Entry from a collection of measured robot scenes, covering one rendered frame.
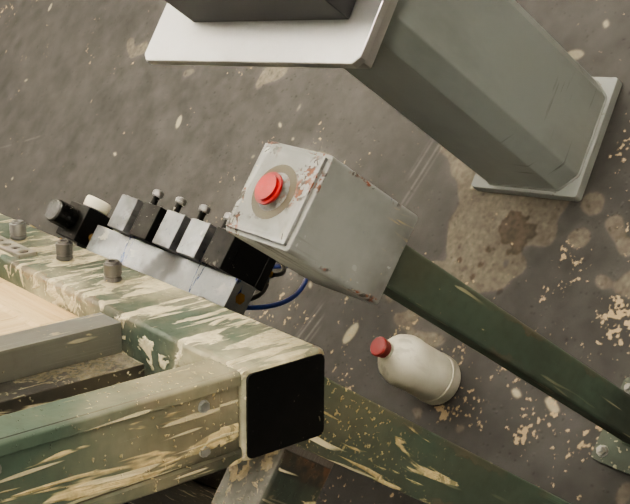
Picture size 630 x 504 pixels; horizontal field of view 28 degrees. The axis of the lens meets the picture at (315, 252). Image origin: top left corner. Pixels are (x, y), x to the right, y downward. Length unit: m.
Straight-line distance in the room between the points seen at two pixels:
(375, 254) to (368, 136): 1.33
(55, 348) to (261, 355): 0.26
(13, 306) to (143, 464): 0.45
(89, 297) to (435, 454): 0.49
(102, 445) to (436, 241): 1.34
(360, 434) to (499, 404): 0.79
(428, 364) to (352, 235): 0.87
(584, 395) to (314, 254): 0.64
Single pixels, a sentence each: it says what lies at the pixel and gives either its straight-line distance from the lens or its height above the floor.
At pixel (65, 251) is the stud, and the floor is 0.87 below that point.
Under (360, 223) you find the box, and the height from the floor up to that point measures 0.84.
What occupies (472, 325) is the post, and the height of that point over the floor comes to 0.55.
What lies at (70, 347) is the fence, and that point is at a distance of 1.55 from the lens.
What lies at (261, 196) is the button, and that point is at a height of 0.94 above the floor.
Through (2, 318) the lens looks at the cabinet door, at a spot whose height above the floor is 0.95.
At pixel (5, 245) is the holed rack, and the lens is 1.88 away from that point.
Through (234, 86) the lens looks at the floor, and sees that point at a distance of 3.20.
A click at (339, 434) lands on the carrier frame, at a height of 0.72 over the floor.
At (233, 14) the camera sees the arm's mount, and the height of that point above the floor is 0.77.
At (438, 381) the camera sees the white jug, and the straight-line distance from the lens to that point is 2.31.
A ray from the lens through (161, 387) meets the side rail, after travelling 1.34.
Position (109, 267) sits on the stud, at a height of 0.88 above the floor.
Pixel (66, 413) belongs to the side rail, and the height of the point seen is 1.08.
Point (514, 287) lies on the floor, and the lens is 2.37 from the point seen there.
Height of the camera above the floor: 1.83
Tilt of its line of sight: 42 degrees down
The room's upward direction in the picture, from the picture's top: 58 degrees counter-clockwise
